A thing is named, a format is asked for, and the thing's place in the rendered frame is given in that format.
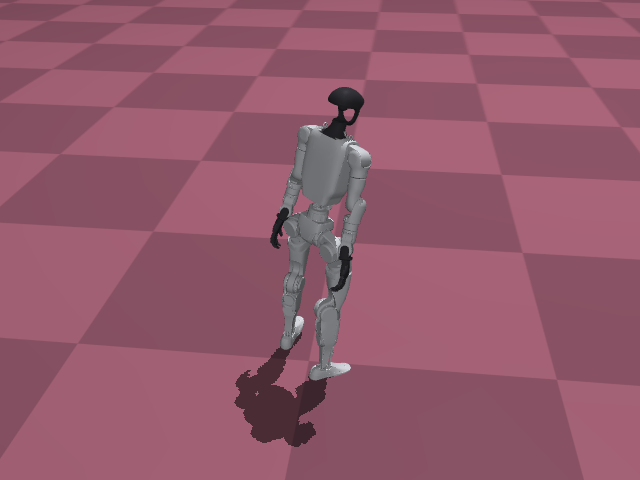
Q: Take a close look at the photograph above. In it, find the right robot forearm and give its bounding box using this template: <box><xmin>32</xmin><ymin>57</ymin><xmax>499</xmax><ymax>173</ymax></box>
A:
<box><xmin>338</xmin><ymin>199</ymin><xmax>366</xmax><ymax>256</ymax></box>

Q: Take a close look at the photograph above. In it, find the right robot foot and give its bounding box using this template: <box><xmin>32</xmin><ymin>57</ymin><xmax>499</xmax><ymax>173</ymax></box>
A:
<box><xmin>309</xmin><ymin>362</ymin><xmax>351</xmax><ymax>380</ymax></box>

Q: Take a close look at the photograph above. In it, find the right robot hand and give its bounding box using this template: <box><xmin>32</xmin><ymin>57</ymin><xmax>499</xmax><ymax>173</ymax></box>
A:
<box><xmin>330</xmin><ymin>246</ymin><xmax>353</xmax><ymax>292</ymax></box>

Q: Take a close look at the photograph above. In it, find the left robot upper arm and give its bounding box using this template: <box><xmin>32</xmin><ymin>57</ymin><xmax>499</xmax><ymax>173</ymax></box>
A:
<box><xmin>292</xmin><ymin>125</ymin><xmax>317</xmax><ymax>181</ymax></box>

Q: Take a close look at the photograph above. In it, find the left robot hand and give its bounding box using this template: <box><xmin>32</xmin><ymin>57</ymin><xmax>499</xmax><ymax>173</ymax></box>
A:
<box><xmin>270</xmin><ymin>208</ymin><xmax>289</xmax><ymax>249</ymax></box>

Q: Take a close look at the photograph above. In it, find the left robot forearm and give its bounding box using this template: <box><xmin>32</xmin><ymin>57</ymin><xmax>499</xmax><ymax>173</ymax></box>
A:
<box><xmin>279</xmin><ymin>167</ymin><xmax>302</xmax><ymax>218</ymax></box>

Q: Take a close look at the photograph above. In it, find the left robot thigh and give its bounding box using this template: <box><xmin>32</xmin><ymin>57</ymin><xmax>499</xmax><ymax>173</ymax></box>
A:
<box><xmin>283</xmin><ymin>212</ymin><xmax>312</xmax><ymax>294</ymax></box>

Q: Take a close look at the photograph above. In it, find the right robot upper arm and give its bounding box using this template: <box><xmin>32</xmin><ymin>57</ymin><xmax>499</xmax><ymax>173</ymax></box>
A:
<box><xmin>345</xmin><ymin>145</ymin><xmax>372</xmax><ymax>212</ymax></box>

